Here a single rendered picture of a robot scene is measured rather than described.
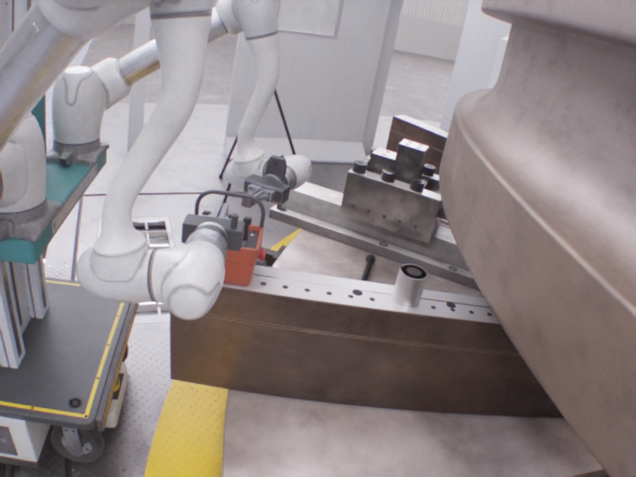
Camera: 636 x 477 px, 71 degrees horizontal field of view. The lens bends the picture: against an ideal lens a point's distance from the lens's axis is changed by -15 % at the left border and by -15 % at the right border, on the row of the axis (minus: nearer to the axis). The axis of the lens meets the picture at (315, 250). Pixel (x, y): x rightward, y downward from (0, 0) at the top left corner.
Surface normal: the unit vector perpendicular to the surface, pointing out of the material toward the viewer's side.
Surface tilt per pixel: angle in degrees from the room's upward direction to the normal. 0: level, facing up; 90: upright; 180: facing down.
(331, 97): 90
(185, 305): 87
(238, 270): 97
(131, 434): 0
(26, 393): 0
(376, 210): 90
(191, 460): 0
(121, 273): 78
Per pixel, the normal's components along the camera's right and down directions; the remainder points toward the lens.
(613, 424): -0.95, -0.01
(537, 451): 0.17, -0.86
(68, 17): -0.22, 0.89
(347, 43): 0.34, 0.50
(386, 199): -0.38, 0.39
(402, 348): 0.00, 0.48
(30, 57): -0.02, 0.72
